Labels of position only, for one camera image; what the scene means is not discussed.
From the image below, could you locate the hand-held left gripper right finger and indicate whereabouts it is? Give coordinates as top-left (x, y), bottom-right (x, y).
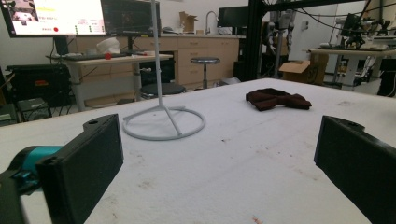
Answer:
top-left (313, 115), bottom-right (396, 224)

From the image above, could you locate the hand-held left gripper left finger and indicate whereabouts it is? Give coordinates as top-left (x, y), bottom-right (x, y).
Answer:
top-left (35, 113), bottom-right (124, 224)

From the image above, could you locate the small black crate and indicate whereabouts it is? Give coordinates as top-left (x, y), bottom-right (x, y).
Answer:
top-left (17, 97), bottom-right (53, 122)

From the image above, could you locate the black equipment case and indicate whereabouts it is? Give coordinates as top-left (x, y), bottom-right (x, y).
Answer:
top-left (6, 63), bottom-right (73, 108)

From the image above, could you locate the dark brown cloth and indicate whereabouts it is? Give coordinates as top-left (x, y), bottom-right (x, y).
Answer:
top-left (245, 88), bottom-right (313, 112)

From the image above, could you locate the light wooden desk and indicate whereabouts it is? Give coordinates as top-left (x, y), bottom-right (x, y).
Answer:
top-left (46, 53), bottom-right (174, 112)

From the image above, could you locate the black keyboard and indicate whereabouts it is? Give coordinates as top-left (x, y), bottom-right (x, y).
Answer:
top-left (62, 50), bottom-right (129, 62)

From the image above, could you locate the large open cardboard box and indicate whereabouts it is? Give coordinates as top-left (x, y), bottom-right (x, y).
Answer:
top-left (278, 54), bottom-right (330, 86)

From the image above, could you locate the white-legged work table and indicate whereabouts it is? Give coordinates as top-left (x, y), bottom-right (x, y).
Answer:
top-left (302, 46), bottom-right (396, 92)

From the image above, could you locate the round black stool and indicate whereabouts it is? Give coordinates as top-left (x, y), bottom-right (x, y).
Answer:
top-left (139, 82), bottom-right (187, 100)

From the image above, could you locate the white plastic bag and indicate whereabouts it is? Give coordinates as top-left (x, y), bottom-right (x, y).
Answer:
top-left (95, 36), bottom-right (121, 55)

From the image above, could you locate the large bright monitor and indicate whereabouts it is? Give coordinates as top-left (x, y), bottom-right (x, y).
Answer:
top-left (0, 0), bottom-right (106, 38)

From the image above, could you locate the dark computer monitor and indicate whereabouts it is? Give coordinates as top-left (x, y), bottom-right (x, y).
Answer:
top-left (101, 0), bottom-right (162, 37)

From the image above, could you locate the grey hanging machine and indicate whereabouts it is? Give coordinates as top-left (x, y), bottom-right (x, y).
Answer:
top-left (268, 10), bottom-right (295, 78)

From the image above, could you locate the round metal stool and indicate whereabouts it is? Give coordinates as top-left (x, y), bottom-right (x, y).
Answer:
top-left (190, 56), bottom-right (221, 90)

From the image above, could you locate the wooden cabinet counter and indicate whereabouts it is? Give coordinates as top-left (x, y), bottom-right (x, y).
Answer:
top-left (76, 33), bottom-right (247, 91)

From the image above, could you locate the open cardboard box on counter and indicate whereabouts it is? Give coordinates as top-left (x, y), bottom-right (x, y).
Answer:
top-left (178, 11), bottom-right (199, 34)

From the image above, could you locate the curved metal faucet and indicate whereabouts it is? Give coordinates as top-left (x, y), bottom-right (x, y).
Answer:
top-left (205, 10), bottom-right (219, 35)

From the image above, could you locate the small black monitor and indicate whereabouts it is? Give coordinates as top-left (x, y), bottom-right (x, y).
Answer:
top-left (217, 6), bottom-right (250, 28)

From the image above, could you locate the white metal ring-base stand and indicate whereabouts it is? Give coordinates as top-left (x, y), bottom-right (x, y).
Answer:
top-left (121, 0), bottom-right (206, 142)

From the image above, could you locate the black equipment with cables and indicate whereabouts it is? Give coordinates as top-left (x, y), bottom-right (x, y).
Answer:
top-left (317, 0), bottom-right (396, 50)

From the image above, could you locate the black metal frame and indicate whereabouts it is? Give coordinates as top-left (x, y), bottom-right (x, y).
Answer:
top-left (242, 0), bottom-right (368, 82)

